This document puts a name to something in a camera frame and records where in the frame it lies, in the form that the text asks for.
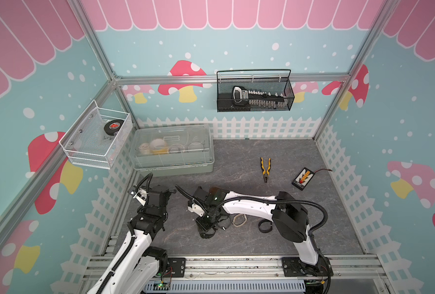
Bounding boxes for chunky black sport watch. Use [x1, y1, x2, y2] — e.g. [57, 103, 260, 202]
[196, 220, 217, 239]

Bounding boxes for black band watch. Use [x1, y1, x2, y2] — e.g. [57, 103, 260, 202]
[258, 219, 273, 233]

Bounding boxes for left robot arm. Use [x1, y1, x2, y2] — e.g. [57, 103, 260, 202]
[88, 173, 176, 294]

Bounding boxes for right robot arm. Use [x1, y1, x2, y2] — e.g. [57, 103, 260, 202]
[176, 186, 333, 277]

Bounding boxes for black round-face watch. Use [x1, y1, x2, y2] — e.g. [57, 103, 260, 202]
[217, 215, 232, 230]

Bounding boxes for translucent plastic storage box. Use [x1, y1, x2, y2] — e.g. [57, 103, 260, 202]
[129, 124, 215, 177]

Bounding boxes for yellow black pliers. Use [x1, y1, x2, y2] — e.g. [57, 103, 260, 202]
[260, 158, 271, 183]

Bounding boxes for black tape roll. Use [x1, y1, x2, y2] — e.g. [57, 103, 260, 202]
[103, 119, 124, 136]

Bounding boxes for black connector board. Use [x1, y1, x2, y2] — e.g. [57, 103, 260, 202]
[291, 167, 332, 191]

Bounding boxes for black silver tool in basket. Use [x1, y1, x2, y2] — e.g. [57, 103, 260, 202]
[232, 86, 287, 109]

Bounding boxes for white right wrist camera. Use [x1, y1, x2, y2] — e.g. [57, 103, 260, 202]
[188, 201, 206, 217]

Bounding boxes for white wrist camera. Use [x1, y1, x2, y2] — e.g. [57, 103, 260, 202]
[188, 201, 206, 217]
[130, 189, 148, 207]

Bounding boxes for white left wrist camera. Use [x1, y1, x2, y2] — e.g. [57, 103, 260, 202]
[130, 189, 148, 207]

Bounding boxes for beige strap watch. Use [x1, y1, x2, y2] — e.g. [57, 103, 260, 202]
[232, 214, 248, 227]

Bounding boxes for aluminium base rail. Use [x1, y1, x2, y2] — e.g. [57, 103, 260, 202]
[78, 255, 391, 294]

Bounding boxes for black wire mesh basket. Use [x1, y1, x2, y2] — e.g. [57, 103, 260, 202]
[216, 69, 295, 112]

